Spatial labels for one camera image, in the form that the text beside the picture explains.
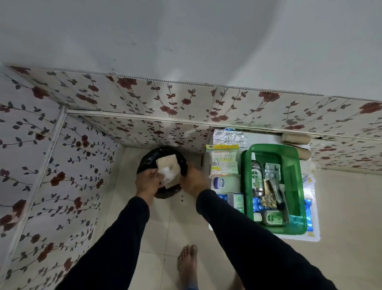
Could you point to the person's right hand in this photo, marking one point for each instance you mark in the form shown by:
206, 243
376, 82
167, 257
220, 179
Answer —
195, 180

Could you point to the person's left hand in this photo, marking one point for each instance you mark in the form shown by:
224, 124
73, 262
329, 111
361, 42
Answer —
146, 183

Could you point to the person's right fingers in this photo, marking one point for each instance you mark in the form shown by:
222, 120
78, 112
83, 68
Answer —
185, 178

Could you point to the person's left fingers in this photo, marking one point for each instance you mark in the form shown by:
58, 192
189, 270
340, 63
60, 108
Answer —
157, 177

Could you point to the white tissue wad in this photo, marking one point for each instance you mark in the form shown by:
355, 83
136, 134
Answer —
170, 176

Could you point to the beige paper wrapper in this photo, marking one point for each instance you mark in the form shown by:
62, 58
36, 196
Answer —
167, 161

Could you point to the person's right forearm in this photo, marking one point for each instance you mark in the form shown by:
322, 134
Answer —
247, 245

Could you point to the person's left forearm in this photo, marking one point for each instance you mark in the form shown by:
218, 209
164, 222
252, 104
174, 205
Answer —
116, 248

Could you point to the black bin bag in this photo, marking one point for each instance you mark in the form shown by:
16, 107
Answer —
147, 162

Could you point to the white jar blue lid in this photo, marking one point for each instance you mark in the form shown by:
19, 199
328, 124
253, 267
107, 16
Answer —
219, 183

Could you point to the cotton swab packet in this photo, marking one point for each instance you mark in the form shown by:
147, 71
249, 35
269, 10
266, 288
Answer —
223, 162

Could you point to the blue blister pack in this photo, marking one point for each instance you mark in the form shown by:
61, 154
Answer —
222, 200
259, 204
308, 215

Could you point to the teal small carton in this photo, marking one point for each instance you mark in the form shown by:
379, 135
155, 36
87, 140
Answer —
236, 203

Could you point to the silver foil blister packs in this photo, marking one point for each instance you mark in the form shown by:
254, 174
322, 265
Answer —
229, 138

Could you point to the antiseptic liquid bottle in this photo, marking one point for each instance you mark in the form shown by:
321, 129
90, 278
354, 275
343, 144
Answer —
257, 176

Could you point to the floral panelled ledge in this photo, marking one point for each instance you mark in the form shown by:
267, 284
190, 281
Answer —
179, 98

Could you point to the person's bare foot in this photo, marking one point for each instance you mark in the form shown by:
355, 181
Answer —
187, 264

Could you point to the gold capsule blister pack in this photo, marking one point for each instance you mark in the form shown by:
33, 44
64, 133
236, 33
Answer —
271, 194

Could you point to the grey tablet blister pack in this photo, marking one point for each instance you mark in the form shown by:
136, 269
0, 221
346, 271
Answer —
272, 171

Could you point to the green round tin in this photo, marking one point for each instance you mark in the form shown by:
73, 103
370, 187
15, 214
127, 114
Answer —
273, 217

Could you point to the green plastic tray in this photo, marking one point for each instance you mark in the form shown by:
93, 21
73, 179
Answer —
294, 179

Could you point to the beige bandage roll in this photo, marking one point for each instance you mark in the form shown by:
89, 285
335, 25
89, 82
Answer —
295, 138
305, 154

